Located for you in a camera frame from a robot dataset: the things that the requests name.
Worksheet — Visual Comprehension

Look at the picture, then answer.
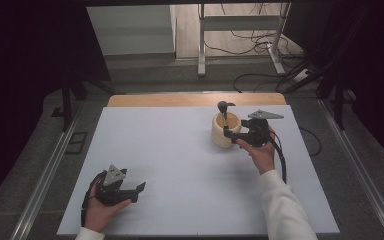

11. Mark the black metal stand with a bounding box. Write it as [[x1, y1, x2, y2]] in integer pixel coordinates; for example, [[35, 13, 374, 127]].
[[275, 58, 358, 131], [50, 74, 118, 132]]

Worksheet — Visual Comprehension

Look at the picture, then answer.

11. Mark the black makeup brush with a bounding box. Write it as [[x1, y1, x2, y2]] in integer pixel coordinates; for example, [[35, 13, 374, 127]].
[[216, 100, 231, 130]]

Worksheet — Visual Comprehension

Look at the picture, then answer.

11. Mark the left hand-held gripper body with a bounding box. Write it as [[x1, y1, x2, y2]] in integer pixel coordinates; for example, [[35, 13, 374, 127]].
[[94, 164, 140, 207]]

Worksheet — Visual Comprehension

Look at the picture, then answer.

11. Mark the white power strip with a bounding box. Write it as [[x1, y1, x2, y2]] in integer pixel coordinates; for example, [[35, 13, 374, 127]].
[[292, 68, 312, 83]]

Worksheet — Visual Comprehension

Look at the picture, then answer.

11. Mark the white table mat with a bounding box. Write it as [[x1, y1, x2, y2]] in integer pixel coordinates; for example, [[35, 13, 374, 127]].
[[56, 105, 341, 237]]

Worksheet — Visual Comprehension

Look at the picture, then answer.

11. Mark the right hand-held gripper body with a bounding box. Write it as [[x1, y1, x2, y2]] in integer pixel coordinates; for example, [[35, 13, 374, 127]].
[[244, 109, 285, 148]]

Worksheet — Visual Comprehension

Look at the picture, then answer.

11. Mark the cream cup with orange mark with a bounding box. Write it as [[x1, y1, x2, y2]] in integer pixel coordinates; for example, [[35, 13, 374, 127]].
[[211, 111, 243, 149]]

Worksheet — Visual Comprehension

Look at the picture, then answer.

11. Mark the wooden table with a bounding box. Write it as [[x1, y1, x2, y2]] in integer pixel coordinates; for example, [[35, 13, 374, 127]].
[[107, 92, 288, 108]]

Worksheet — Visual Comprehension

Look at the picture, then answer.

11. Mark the hand-held gripper black cable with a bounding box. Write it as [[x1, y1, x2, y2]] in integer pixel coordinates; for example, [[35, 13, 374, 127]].
[[80, 171, 103, 228], [267, 130, 288, 185]]

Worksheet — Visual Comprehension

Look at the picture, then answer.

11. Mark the right hand-held gripper black cable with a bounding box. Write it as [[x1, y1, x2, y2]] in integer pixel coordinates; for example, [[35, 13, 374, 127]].
[[267, 130, 288, 185]]

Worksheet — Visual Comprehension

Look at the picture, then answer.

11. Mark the tangle of black floor cables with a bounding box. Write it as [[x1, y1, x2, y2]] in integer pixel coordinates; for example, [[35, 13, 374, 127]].
[[198, 3, 306, 68]]

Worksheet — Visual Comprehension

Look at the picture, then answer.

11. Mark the dark curtain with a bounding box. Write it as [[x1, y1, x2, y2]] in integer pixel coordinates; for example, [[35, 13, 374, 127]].
[[282, 0, 384, 172], [0, 0, 112, 214]]

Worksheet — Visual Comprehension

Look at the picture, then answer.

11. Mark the grey metal floor rail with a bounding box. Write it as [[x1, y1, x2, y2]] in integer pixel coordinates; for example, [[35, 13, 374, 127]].
[[317, 98, 384, 240], [9, 99, 85, 240]]

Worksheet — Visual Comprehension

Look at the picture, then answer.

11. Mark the black looped floor cable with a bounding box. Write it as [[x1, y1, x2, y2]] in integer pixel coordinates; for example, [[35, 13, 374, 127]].
[[232, 72, 286, 94]]

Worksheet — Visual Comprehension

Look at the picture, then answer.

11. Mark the black floor plate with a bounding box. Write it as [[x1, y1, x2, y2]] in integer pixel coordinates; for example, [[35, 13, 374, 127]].
[[64, 131, 89, 155]]

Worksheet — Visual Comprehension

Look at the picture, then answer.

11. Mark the left hand-held gripper black cable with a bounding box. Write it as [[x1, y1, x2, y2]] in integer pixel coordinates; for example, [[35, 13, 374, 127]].
[[80, 171, 103, 228]]

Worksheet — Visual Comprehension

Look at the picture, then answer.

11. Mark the person's right hand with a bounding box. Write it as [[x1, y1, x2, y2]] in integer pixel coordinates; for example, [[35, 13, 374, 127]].
[[235, 126, 278, 176]]

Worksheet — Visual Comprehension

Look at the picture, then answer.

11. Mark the person's left hand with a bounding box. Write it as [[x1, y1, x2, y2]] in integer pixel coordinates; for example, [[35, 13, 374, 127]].
[[84, 180, 133, 233]]

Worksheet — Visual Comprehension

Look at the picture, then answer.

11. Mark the thin black floor cable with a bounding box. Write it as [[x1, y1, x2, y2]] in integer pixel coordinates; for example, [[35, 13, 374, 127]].
[[299, 126, 323, 158]]

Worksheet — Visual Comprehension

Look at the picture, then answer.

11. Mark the white cabinet panel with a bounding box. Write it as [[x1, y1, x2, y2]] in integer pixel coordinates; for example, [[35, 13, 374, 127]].
[[86, 4, 178, 57]]

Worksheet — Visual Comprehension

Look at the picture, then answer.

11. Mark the white metal desk frame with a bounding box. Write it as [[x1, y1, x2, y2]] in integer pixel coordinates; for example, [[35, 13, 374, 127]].
[[197, 3, 293, 78]]

